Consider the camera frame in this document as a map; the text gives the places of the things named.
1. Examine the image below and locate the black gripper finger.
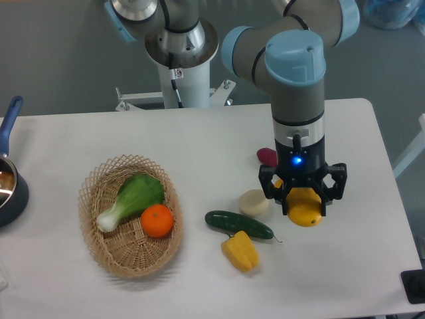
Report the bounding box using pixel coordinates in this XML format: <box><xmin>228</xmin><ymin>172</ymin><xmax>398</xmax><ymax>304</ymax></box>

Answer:
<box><xmin>307</xmin><ymin>163</ymin><xmax>347</xmax><ymax>217</ymax></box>
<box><xmin>258</xmin><ymin>164</ymin><xmax>292</xmax><ymax>215</ymax></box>

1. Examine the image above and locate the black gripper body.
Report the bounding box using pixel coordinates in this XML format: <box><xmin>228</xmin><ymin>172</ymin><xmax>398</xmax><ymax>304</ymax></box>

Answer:
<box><xmin>275</xmin><ymin>138</ymin><xmax>326</xmax><ymax>181</ymax></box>

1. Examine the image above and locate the yellow mango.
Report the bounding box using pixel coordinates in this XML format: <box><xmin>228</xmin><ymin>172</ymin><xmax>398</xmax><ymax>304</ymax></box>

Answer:
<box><xmin>286</xmin><ymin>187</ymin><xmax>322</xmax><ymax>227</ymax></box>

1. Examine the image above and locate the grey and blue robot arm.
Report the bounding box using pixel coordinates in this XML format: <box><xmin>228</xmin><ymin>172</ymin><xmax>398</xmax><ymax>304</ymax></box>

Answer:
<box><xmin>104</xmin><ymin>1</ymin><xmax>360</xmax><ymax>215</ymax></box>

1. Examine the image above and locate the dark red fruit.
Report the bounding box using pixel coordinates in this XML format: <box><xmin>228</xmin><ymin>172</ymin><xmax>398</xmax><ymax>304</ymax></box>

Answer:
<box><xmin>256</xmin><ymin>148</ymin><xmax>278</xmax><ymax>167</ymax></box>

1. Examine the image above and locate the cream round cake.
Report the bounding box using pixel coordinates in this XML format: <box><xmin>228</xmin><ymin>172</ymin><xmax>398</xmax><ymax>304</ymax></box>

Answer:
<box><xmin>238</xmin><ymin>189</ymin><xmax>269</xmax><ymax>217</ymax></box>

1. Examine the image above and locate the dark green cucumber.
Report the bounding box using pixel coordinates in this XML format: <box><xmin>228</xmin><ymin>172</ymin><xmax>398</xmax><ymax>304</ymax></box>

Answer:
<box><xmin>205</xmin><ymin>210</ymin><xmax>283</xmax><ymax>243</ymax></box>

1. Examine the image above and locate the yellow bell pepper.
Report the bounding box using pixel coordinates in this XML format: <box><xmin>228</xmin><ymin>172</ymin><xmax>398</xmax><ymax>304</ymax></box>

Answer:
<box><xmin>221</xmin><ymin>231</ymin><xmax>260</xmax><ymax>273</ymax></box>

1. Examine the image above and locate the orange fruit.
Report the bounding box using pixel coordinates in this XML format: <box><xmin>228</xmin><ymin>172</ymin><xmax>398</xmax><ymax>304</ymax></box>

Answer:
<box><xmin>140</xmin><ymin>204</ymin><xmax>174</xmax><ymax>238</ymax></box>

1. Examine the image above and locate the green bok choy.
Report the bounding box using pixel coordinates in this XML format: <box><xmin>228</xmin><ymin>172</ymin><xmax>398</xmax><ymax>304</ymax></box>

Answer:
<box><xmin>96</xmin><ymin>174</ymin><xmax>165</xmax><ymax>233</ymax></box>

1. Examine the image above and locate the black device at table edge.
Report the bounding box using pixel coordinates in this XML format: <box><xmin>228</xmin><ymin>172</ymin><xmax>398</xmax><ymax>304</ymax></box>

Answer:
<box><xmin>400</xmin><ymin>269</ymin><xmax>424</xmax><ymax>304</ymax></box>

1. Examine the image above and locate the woven wicker basket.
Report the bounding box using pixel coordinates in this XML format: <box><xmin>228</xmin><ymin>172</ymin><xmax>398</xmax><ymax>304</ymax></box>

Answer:
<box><xmin>78</xmin><ymin>155</ymin><xmax>183</xmax><ymax>278</ymax></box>

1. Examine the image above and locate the clear blue plastic bag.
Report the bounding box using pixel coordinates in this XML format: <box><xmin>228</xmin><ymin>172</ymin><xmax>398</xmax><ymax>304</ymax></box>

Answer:
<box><xmin>363</xmin><ymin>0</ymin><xmax>422</xmax><ymax>30</ymax></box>

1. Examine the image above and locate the dark blue saucepan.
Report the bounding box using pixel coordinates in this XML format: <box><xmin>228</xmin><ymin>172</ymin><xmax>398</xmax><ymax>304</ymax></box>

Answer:
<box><xmin>1</xmin><ymin>96</ymin><xmax>29</xmax><ymax>227</ymax></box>

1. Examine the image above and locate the white frame at right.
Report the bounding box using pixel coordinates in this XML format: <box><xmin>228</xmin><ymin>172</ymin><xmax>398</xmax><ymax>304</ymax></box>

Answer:
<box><xmin>392</xmin><ymin>114</ymin><xmax>424</xmax><ymax>179</ymax></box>

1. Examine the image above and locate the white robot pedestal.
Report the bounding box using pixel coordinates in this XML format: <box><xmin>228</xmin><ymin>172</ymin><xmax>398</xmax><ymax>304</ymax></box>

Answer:
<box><xmin>114</xmin><ymin>18</ymin><xmax>237</xmax><ymax>112</ymax></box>

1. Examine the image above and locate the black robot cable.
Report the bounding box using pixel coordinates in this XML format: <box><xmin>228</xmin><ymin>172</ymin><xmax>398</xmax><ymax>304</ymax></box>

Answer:
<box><xmin>159</xmin><ymin>0</ymin><xmax>200</xmax><ymax>109</ymax></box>

